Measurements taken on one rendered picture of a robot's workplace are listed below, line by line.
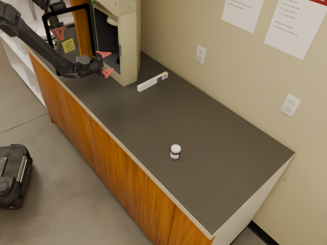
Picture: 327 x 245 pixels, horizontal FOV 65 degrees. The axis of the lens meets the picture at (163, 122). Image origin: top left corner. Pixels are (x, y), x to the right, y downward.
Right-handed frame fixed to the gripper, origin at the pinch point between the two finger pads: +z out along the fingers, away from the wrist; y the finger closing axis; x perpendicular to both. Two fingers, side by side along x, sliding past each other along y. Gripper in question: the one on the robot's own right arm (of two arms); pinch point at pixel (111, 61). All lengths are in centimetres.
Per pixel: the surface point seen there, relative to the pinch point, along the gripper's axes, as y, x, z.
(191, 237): -62, -80, -15
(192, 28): 7, -10, 55
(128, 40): 6.3, 5.6, 16.9
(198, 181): -37, -72, -3
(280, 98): -15, -75, 55
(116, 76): -20.5, 18.0, 11.4
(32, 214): -116, 35, -72
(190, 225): -52, -79, -15
